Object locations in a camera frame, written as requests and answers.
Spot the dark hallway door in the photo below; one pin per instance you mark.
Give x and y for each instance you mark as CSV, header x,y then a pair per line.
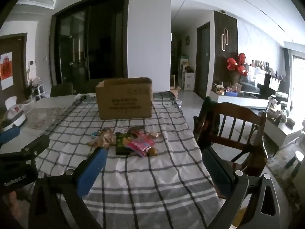
x,y
203,59

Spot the small colourful candy wrapper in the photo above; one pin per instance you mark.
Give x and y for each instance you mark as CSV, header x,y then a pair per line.
x,y
96,133

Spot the dark glass double door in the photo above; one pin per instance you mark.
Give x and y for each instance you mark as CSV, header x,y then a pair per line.
x,y
95,40

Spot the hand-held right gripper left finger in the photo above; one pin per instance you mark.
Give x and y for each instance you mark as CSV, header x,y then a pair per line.
x,y
93,171

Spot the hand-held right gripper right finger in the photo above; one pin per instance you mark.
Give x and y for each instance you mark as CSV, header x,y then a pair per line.
x,y
219,171

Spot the dark upholstered chair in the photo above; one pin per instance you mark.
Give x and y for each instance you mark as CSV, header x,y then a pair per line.
x,y
61,90

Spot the brown cardboard box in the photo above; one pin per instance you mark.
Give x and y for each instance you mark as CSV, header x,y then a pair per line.
x,y
124,100

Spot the grey floral table cover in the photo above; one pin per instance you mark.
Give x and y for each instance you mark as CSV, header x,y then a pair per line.
x,y
45,116

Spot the row of shelf ornaments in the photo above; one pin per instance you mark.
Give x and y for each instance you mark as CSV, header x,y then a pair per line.
x,y
261,64

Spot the small white cube shelf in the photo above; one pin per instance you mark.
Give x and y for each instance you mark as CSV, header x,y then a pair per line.
x,y
38,91

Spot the white hallway storage shelf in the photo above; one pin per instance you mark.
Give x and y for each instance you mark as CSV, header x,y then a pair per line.
x,y
188,76

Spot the white loop wall lamp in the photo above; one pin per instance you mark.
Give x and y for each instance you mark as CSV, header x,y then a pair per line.
x,y
225,40

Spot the pink snack packet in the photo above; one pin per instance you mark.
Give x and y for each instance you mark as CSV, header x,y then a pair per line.
x,y
141,144

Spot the dark jacket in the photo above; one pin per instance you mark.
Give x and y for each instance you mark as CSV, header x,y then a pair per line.
x,y
207,116

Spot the white appliance on table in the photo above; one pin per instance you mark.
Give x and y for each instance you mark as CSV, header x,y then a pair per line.
x,y
14,118

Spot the red bow decoration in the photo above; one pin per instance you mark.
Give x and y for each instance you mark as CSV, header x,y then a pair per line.
x,y
237,64

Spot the beige snack packet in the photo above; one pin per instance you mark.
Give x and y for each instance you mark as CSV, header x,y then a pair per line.
x,y
104,138

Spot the white round stool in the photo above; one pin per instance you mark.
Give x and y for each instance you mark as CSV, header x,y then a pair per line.
x,y
296,158

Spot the brown entrance door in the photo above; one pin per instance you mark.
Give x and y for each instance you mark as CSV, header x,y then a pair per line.
x,y
17,62

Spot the small open cardboard box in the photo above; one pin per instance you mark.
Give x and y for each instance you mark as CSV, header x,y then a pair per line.
x,y
175,92

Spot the dark snack packet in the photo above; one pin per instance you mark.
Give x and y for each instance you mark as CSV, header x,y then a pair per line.
x,y
122,144

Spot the gold wrapped candy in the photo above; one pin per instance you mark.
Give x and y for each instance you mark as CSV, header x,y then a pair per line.
x,y
153,134

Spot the red and white wall poster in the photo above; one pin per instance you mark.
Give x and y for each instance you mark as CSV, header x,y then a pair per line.
x,y
6,70

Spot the white checked tablecloth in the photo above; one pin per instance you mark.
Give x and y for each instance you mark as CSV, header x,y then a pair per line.
x,y
147,183

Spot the brown wooden chair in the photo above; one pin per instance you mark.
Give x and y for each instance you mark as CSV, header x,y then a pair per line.
x,y
238,133

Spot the brown round snack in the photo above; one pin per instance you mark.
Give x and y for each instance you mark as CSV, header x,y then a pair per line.
x,y
153,151

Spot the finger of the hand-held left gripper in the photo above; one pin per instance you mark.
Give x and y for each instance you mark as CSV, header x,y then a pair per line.
x,y
35,145
9,134

